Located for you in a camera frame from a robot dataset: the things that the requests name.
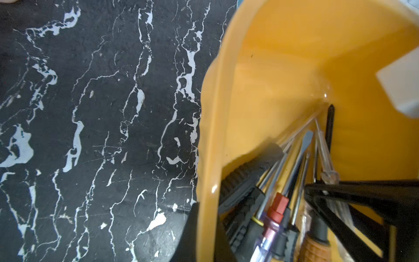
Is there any black ribbed handle screwdriver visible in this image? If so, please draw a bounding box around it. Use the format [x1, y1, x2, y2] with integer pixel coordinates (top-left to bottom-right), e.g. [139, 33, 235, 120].
[218, 109, 323, 215]

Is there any yellow plastic storage box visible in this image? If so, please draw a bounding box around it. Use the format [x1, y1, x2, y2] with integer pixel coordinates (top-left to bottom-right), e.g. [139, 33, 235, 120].
[196, 1, 419, 262]

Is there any purple red handle screwdriver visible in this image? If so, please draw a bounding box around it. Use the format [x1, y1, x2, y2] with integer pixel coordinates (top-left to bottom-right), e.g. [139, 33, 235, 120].
[250, 131, 313, 262]

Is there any small clear handle screwdriver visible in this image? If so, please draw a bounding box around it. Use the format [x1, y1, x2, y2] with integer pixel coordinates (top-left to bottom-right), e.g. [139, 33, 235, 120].
[315, 118, 356, 262]

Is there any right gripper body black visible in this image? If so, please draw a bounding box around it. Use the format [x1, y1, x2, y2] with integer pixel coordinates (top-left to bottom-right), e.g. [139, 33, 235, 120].
[376, 48, 419, 119]

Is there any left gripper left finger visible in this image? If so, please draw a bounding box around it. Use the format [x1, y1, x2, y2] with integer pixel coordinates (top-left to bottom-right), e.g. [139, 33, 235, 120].
[170, 203, 198, 262]

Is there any black yellow handle screwdriver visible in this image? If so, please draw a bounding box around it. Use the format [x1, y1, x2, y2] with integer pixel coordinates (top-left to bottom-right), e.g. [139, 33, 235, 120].
[231, 154, 288, 262]

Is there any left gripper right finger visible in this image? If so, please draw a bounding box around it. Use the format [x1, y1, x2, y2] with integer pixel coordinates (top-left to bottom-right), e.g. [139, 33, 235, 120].
[214, 217, 237, 262]

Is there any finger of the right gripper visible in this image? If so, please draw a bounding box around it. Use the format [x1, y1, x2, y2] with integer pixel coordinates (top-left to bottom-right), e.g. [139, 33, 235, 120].
[304, 180, 419, 262]

